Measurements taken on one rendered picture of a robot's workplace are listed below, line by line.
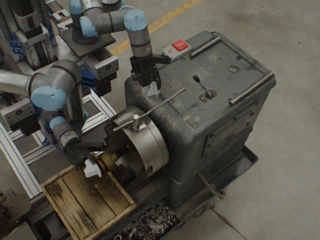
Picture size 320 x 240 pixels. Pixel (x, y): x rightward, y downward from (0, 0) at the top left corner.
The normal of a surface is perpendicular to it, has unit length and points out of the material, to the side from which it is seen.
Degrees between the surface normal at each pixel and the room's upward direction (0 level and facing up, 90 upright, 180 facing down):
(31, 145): 0
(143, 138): 27
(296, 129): 0
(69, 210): 0
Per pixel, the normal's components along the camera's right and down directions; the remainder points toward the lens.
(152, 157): 0.57, 0.29
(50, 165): 0.04, -0.58
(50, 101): -0.16, 0.80
